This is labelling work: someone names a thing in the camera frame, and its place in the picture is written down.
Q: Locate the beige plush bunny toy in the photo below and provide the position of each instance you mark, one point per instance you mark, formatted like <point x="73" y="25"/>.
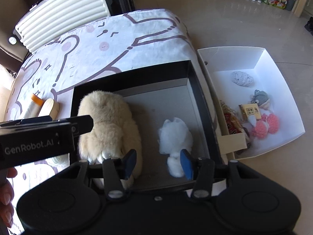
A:
<point x="114" y="131"/>

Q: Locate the pink knitted doll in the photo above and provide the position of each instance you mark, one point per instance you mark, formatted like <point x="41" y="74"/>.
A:
<point x="268" y="124"/>

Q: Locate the person's left hand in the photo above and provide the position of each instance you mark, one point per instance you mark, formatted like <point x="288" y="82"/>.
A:
<point x="7" y="210"/>

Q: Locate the bear print bed sheet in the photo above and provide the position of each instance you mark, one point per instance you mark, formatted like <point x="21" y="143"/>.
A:
<point x="101" y="48"/>

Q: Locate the red snack packet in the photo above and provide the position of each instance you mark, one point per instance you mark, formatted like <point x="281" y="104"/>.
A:
<point x="233" y="124"/>

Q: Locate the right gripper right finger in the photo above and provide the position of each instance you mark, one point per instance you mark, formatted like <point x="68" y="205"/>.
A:
<point x="199" y="170"/>

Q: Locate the small yellow box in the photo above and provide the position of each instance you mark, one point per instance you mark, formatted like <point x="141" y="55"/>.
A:
<point x="251" y="109"/>

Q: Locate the grey knitted ball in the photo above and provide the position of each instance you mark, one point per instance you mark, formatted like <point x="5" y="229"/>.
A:
<point x="242" y="79"/>

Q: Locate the orange capped plastic film roll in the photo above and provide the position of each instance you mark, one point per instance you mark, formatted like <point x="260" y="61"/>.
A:
<point x="33" y="107"/>

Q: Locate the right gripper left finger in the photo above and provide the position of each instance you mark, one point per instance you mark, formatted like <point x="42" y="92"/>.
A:
<point x="116" y="170"/>

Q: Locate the grey knitted doll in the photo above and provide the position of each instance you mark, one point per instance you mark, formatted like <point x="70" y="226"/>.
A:
<point x="262" y="99"/>

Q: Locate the black cardboard box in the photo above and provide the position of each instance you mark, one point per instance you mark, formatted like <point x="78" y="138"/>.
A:
<point x="154" y="94"/>

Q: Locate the cream ribbed suitcase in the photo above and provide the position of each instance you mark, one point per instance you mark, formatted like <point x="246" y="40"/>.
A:
<point x="49" y="19"/>

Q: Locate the oval wooden block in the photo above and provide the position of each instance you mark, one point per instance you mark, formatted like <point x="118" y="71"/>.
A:
<point x="50" y="108"/>

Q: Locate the white cardboard box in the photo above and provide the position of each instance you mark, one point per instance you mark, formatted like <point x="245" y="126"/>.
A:
<point x="217" y="64"/>

